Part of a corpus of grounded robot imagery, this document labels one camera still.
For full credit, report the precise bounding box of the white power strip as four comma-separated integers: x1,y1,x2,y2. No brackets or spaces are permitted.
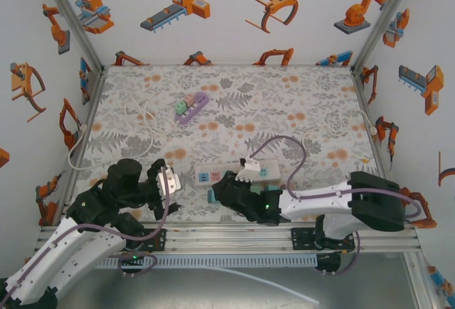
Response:
193,158,282,190

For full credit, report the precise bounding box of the purple power strip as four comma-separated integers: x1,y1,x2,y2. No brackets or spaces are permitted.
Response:
174,91,210,126

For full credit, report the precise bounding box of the floral tablecloth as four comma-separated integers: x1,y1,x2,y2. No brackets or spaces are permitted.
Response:
58,64,395,224

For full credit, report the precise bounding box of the thin white tube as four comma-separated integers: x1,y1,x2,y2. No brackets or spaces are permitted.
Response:
208,265,321,305

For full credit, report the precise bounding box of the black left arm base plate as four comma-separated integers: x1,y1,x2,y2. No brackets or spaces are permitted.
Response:
140,228,168,253

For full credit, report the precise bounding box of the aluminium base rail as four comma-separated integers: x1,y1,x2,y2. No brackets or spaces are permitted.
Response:
38,222,417,255

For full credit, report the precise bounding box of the white slotted cable tray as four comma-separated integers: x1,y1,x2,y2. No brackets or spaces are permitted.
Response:
95,254,319,269

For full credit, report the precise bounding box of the white purple-strip power cable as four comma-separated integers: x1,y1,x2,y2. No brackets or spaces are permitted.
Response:
67,94,179,171

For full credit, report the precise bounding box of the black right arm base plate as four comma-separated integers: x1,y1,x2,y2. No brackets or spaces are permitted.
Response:
289,226,356,253

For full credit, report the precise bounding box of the aluminium side rail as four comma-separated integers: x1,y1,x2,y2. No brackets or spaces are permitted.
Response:
38,68,108,228
350,67,441,309

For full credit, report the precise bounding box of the aluminium frame post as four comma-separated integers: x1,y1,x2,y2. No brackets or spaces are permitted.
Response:
35,0,107,74
350,0,423,72

